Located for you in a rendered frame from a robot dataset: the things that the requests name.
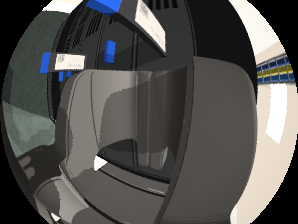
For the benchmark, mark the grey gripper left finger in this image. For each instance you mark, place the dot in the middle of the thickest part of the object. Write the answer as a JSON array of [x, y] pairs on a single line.
[[96, 108]]

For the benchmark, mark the black server rack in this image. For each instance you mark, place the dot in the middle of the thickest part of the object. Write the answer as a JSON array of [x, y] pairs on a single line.
[[166, 41]]

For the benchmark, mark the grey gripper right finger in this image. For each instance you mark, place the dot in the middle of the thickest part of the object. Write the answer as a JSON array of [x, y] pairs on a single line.
[[217, 128]]

